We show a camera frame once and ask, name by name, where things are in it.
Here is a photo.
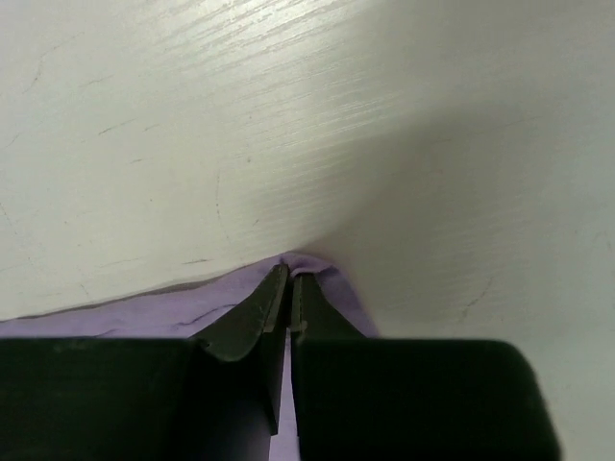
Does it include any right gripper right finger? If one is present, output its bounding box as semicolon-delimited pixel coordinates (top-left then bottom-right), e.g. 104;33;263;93
291;275;561;460

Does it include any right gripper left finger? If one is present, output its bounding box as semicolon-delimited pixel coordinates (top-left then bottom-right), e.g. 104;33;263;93
1;265;289;460

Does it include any purple t-shirt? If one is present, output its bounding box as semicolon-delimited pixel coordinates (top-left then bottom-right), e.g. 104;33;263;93
1;255;375;460

